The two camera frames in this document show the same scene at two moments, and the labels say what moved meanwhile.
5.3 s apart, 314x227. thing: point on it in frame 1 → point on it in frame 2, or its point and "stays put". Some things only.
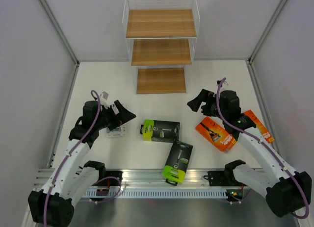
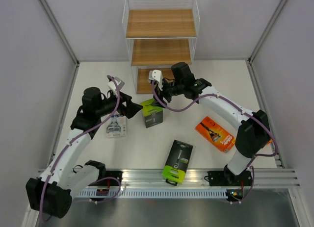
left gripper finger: x=124 y=115 → x=125 y=106
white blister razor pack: x=120 y=131 stays put
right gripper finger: x=195 y=104 → x=167 y=93
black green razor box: x=175 y=168 stays put
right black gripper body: x=210 y=108 → x=177 y=87
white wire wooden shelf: x=161 y=30 stays put
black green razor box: x=160 y=130 → x=152 y=115
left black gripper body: x=108 y=118 → x=108 y=105
